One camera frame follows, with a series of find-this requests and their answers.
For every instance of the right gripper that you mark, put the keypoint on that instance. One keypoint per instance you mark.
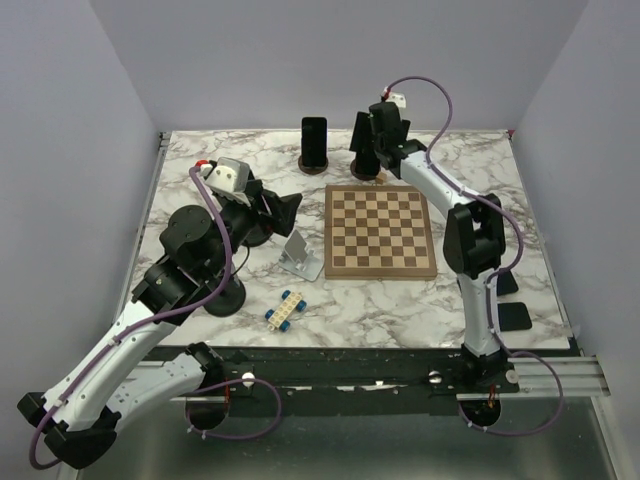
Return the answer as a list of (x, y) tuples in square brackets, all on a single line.
[(362, 126)]

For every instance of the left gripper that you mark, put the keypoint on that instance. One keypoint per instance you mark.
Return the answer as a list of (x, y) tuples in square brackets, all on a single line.
[(283, 208)]

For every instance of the black phone pink case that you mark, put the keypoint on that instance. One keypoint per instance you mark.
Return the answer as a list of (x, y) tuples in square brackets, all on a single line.
[(367, 161)]

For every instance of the black phone teal case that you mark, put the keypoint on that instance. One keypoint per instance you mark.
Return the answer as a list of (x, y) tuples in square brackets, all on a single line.
[(506, 284)]

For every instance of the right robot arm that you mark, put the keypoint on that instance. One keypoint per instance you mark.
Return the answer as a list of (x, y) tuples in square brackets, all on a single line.
[(474, 239)]

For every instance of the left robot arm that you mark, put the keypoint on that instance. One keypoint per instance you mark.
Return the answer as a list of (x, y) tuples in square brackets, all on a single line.
[(78, 420)]

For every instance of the black round clamp stand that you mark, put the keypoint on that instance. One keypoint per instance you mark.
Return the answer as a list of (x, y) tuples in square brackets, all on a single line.
[(257, 237)]

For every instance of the round wooden stand left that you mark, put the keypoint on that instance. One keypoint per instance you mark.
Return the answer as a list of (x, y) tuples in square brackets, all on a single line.
[(312, 169)]

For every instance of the round wooden stand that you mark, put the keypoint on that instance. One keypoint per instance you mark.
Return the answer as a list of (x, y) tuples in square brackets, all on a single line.
[(312, 169), (359, 175)]

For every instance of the round wooden stand right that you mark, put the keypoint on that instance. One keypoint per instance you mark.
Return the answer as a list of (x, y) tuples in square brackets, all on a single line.
[(359, 175)]

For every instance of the silver metal phone stand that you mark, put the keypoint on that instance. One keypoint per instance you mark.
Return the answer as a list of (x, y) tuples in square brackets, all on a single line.
[(298, 258)]

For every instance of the black stand with blue phone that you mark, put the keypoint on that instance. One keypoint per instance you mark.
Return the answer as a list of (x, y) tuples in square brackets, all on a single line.
[(229, 301)]

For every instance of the toy brick car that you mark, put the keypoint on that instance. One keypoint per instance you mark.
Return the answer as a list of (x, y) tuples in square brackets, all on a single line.
[(278, 319)]

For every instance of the wooden chessboard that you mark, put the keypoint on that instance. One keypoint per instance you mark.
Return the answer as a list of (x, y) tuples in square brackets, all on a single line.
[(377, 232)]

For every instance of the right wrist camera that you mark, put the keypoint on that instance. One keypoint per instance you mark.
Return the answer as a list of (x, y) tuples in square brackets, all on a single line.
[(399, 99)]

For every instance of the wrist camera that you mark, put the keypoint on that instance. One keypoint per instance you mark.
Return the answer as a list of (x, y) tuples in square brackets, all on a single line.
[(226, 178), (399, 99)]

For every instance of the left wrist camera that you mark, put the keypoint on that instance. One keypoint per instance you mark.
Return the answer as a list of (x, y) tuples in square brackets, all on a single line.
[(226, 178)]

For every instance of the black front rail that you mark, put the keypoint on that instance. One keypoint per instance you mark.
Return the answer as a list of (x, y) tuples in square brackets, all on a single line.
[(364, 382)]

